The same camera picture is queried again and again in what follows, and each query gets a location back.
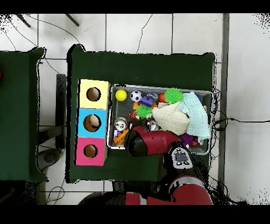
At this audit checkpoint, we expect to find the green spiky rubber ball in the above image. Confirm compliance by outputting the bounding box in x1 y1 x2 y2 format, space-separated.
164 87 184 105
135 105 153 120

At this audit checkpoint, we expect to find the silver mesh bin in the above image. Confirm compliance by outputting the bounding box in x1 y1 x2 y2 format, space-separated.
107 83 215 156

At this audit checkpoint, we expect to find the wooden box with three holes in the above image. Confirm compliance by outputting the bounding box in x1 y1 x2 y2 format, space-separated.
73 79 112 166

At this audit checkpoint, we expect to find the small soccer ball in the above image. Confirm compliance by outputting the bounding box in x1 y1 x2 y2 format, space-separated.
130 90 143 103

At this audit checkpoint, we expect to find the purple toy building block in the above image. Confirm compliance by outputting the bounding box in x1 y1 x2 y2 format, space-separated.
139 96 154 107

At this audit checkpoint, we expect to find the crushed printed can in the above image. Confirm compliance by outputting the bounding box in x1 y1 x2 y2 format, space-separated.
113 117 128 132

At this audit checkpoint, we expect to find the yellow foam ball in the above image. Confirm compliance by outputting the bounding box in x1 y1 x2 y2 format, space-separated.
115 89 128 102

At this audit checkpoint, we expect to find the long orange toy piece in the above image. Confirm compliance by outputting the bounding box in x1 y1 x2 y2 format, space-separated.
113 129 129 146

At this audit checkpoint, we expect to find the cream cloth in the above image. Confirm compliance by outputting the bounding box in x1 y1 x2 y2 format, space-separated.
151 102 190 136

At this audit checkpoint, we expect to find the dark green tablecloth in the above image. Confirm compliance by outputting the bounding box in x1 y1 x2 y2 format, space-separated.
0 47 48 182
66 44 216 183

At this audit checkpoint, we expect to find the mint green cloth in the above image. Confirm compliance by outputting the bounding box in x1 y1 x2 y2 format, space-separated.
178 91 211 142

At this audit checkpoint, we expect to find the black stand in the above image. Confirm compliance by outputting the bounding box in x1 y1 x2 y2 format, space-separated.
37 73 67 150

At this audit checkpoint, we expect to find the grey round base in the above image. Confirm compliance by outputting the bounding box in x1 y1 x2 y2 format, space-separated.
37 148 62 171

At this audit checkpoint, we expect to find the black tripod leg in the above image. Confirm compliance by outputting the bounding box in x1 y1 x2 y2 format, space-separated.
64 14 80 27
16 14 32 28

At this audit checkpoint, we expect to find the black cable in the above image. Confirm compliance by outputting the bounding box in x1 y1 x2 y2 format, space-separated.
214 117 270 130

